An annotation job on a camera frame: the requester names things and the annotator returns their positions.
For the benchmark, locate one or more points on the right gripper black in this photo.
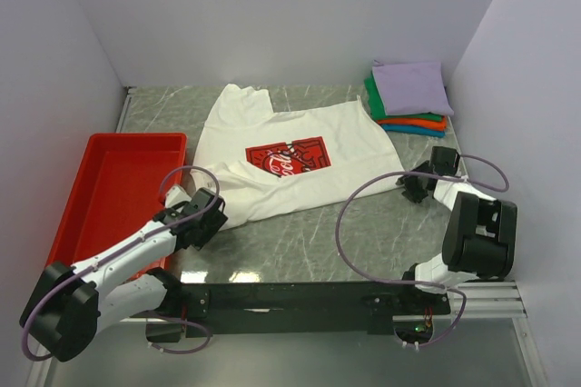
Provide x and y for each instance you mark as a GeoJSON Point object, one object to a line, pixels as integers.
{"type": "Point", "coordinates": [412, 193]}

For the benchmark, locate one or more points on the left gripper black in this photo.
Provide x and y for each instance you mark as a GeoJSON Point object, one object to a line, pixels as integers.
{"type": "Point", "coordinates": [214, 224]}

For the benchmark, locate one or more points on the white printed t-shirt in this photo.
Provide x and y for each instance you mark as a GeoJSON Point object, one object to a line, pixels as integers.
{"type": "Point", "coordinates": [267, 163]}

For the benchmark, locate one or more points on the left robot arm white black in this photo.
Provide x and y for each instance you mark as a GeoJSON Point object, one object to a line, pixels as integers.
{"type": "Point", "coordinates": [70, 305]}

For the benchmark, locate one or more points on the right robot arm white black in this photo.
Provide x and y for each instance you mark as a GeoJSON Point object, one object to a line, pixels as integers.
{"type": "Point", "coordinates": [479, 241]}

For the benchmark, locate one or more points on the folded teal t-shirt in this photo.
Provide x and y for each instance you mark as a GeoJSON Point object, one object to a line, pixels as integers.
{"type": "Point", "coordinates": [411, 129]}

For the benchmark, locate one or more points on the folded orange t-shirt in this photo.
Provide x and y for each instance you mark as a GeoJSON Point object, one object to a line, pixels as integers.
{"type": "Point", "coordinates": [408, 123]}

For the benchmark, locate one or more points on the red plastic bin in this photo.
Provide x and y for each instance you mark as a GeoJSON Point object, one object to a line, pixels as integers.
{"type": "Point", "coordinates": [118, 188]}

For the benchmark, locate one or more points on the folded green t-shirt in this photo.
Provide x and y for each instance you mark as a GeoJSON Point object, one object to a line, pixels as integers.
{"type": "Point", "coordinates": [378, 111]}

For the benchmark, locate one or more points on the black base beam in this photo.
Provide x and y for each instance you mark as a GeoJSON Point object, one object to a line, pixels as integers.
{"type": "Point", "coordinates": [244, 308]}

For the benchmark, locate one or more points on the folded lilac t-shirt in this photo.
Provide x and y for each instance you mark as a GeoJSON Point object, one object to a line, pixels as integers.
{"type": "Point", "coordinates": [412, 88]}

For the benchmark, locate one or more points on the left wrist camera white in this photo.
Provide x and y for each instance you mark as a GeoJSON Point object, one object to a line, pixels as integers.
{"type": "Point", "coordinates": [175, 195]}

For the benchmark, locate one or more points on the aluminium frame rail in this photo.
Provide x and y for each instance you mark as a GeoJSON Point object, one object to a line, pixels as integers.
{"type": "Point", "coordinates": [488, 301]}

